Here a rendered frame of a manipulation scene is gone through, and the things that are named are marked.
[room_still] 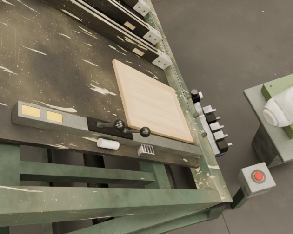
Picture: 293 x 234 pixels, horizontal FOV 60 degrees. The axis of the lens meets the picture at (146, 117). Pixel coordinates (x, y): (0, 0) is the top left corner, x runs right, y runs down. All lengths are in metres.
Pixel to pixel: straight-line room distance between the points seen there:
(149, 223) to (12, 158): 0.89
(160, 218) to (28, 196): 0.92
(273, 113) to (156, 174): 0.64
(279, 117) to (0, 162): 1.15
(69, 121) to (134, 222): 0.82
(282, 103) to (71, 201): 1.03
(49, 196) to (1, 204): 0.11
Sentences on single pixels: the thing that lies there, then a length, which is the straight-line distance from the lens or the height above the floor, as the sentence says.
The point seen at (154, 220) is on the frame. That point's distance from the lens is 1.45.
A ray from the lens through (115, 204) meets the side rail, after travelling 0.78.
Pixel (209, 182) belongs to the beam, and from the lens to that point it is 1.36.
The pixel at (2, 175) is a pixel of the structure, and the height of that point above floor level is 1.67.
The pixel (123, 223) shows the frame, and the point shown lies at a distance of 1.49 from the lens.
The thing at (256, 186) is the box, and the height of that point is 0.93.
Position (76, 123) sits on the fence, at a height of 1.55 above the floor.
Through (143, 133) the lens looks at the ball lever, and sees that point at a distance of 0.85.
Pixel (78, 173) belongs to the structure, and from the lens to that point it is 0.87.
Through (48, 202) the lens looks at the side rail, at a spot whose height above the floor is 1.66.
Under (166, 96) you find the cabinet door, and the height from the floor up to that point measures 0.98.
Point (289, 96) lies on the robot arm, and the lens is 1.34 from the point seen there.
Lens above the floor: 2.22
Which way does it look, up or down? 61 degrees down
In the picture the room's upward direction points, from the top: 23 degrees counter-clockwise
